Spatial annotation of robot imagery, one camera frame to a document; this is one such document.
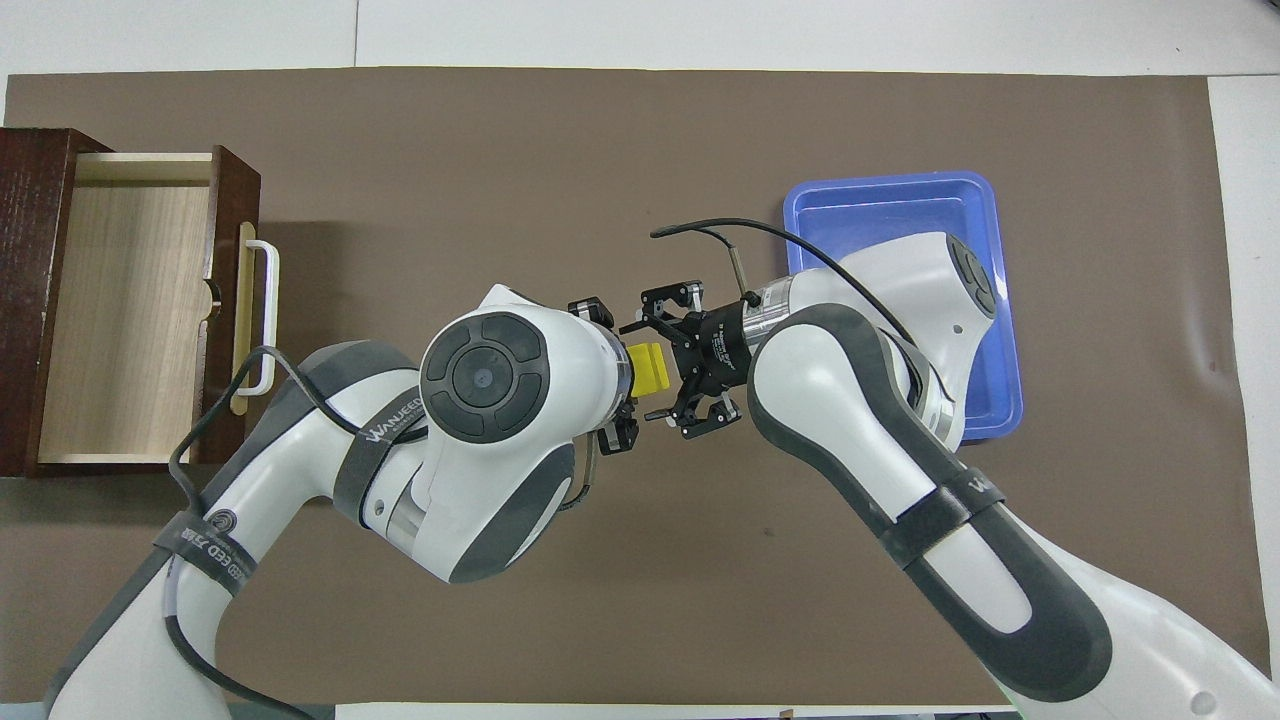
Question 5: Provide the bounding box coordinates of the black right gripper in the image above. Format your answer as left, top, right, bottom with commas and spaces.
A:
567, 281, 757, 457

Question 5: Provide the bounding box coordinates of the yellow cube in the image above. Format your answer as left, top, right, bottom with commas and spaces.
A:
626, 341, 672, 395

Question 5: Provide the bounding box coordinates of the white drawer handle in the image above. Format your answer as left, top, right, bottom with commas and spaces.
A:
231, 239, 282, 398

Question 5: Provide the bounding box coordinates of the wooden drawer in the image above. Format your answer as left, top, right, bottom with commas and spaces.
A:
37, 145, 282, 467

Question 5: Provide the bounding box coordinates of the brown table mat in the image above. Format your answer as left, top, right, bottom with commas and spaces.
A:
3, 66, 1274, 707

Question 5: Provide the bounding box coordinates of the blue plastic tray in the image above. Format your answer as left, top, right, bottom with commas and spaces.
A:
782, 170, 1025, 445

